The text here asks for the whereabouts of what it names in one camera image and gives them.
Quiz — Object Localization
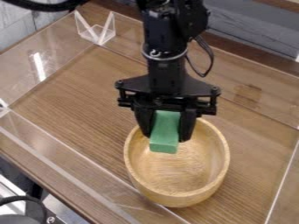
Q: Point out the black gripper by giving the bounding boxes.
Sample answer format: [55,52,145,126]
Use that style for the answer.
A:
[115,59,221,142]

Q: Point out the green rectangular block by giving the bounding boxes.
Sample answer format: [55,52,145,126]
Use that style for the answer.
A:
[150,110,181,154]

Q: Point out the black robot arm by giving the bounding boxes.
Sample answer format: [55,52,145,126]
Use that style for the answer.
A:
[115,0,221,142]

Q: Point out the brown wooden bowl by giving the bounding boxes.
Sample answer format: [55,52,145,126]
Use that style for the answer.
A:
[125,118,232,207]

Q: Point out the clear acrylic corner bracket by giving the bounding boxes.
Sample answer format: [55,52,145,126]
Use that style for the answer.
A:
[74,11,117,46]

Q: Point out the clear acrylic tray wall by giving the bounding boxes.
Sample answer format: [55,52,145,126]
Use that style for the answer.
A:
[0,107,190,224]

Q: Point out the black cable bottom left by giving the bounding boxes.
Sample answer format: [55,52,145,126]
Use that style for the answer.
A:
[0,195,49,224]

